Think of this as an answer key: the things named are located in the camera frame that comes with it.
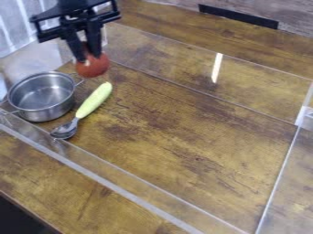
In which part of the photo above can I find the silver metal pot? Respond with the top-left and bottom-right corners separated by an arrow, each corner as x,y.
5,71 -> 84,122

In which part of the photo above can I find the spoon with green handle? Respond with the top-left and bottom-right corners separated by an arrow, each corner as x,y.
49,81 -> 112,139

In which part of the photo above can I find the clear acrylic triangle stand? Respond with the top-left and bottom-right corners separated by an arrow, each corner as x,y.
77,18 -> 108,55

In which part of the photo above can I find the clear acrylic front barrier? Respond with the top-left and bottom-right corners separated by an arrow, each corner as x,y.
0,108 -> 248,234

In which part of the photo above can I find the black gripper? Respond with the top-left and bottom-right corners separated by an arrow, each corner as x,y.
28,0 -> 121,64

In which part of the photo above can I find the red white plush mushroom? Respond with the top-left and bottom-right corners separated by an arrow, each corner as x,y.
76,42 -> 109,78

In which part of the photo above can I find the black strip on table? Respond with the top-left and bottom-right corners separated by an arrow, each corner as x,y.
198,4 -> 278,29

